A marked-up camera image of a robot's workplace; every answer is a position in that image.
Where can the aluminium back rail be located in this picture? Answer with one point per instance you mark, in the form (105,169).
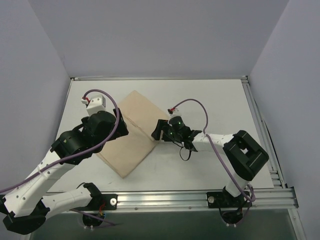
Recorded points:
(126,78)

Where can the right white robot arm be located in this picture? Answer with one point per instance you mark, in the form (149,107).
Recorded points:
(241,156)

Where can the beige wrapping cloth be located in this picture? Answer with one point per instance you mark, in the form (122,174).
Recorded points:
(141,116)

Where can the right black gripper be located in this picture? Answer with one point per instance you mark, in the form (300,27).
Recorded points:
(164,132)

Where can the aluminium front rail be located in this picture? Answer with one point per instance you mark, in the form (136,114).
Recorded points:
(196,200)

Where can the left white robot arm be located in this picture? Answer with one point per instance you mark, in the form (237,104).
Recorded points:
(27,206)

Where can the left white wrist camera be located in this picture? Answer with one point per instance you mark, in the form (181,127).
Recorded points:
(94,104)

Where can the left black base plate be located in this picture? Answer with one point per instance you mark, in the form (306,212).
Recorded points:
(107,201)

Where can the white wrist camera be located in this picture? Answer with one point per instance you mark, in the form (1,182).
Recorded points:
(174,112)
(94,104)

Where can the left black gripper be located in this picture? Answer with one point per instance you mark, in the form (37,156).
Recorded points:
(121,127)

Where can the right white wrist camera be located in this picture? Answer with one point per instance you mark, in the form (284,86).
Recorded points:
(174,112)

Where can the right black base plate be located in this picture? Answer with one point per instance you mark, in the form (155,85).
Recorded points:
(224,200)

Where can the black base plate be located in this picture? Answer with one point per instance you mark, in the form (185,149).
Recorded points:
(107,201)
(224,200)

